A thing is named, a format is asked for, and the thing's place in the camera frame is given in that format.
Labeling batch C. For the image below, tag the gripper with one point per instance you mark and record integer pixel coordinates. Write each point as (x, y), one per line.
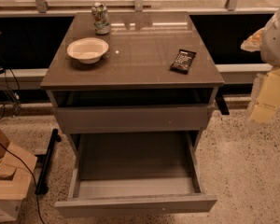
(277, 44)

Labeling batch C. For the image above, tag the grey drawer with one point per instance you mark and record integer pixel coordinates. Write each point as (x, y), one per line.
(133, 119)
(123, 174)

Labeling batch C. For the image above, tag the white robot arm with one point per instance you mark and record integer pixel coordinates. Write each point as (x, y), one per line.
(266, 40)

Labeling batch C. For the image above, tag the grey top drawer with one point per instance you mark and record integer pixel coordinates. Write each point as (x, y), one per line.
(133, 119)

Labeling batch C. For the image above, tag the grey drawer cabinet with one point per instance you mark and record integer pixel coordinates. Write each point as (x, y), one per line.
(136, 69)

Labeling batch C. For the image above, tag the dark snack bar packet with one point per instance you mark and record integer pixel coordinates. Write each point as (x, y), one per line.
(183, 61)

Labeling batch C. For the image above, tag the green soda can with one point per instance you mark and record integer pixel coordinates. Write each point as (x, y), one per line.
(101, 22)

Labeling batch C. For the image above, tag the white bowl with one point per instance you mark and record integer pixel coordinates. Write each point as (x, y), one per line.
(88, 50)

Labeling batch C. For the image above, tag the black floor stand bar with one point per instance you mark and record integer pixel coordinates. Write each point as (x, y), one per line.
(42, 186)

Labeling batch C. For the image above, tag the cardboard box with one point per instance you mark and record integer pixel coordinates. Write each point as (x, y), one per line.
(16, 165)

